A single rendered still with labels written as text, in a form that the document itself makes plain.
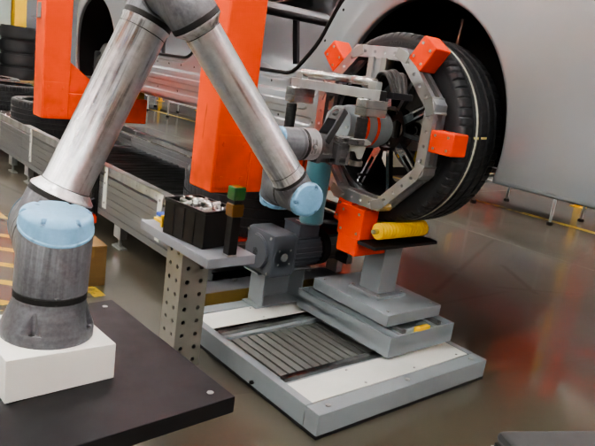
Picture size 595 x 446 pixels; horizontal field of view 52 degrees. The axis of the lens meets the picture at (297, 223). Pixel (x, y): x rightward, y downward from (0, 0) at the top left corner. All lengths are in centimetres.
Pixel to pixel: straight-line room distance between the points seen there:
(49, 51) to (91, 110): 257
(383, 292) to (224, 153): 79
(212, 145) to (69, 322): 112
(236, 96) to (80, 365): 67
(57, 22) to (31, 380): 295
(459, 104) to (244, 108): 81
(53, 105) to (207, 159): 188
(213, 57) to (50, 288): 60
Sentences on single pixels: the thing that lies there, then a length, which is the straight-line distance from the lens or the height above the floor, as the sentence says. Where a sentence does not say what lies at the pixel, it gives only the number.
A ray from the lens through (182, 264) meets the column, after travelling 198.
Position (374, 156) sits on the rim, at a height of 74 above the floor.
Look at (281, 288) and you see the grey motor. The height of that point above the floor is 11.
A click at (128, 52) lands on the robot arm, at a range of 149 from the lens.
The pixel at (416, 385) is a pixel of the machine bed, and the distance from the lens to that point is 211.
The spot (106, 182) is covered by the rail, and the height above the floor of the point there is 31.
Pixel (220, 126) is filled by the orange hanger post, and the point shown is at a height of 77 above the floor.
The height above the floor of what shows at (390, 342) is 15.
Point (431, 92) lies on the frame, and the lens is 200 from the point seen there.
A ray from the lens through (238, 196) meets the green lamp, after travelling 177.
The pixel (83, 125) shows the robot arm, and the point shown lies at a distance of 148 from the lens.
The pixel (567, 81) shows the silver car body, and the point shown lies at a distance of 198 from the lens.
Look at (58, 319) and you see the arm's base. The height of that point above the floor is 45.
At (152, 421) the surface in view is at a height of 30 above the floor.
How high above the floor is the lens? 100
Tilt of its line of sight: 14 degrees down
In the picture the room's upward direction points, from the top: 8 degrees clockwise
